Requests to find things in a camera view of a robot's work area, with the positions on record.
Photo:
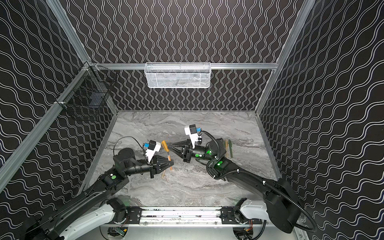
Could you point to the green pen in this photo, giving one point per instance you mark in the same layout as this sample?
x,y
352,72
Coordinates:
x,y
227,148
231,148

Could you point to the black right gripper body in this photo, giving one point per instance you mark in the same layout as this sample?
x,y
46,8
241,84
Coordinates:
x,y
185,152

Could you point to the black wire mesh basket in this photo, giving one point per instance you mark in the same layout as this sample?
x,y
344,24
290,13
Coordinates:
x,y
91,96

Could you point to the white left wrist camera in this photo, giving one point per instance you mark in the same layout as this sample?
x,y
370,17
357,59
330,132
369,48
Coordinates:
x,y
150,149

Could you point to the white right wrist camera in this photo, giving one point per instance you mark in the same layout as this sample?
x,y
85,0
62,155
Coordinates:
x,y
193,132

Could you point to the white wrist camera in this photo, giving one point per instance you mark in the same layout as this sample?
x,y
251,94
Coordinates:
x,y
193,132
150,149

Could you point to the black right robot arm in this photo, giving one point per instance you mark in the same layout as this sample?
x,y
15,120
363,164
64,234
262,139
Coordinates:
x,y
282,213

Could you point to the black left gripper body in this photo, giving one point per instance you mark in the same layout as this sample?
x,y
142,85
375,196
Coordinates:
x,y
153,168

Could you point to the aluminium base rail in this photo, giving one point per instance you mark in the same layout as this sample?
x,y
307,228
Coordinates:
x,y
243,216

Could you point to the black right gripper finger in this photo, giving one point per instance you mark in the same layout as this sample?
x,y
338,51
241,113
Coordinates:
x,y
180,152
178,144

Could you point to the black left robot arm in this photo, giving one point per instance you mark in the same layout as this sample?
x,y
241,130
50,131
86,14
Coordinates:
x,y
96,205

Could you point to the white wire mesh basket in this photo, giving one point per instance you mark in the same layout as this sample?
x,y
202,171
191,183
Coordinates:
x,y
178,74

